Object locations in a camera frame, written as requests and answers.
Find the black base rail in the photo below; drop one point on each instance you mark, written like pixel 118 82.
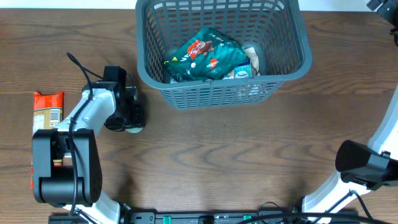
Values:
pixel 179 218

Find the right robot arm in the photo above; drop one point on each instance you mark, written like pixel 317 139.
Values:
pixel 359 169

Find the green coffee mix bag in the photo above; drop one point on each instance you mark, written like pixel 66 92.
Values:
pixel 208 55

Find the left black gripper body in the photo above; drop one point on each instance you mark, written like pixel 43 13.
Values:
pixel 134 116

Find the green lidded jar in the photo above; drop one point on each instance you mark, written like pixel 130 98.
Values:
pixel 134 128

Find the grey plastic basket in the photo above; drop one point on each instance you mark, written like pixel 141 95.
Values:
pixel 275 29

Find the tissue multipack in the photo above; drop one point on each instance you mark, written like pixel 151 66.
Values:
pixel 243 70

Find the red and gold pasta packet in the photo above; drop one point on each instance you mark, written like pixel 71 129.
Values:
pixel 48 110

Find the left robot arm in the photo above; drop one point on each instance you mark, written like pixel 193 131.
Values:
pixel 66 169

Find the white brown snack bag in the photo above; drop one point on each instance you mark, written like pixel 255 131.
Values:
pixel 254 61

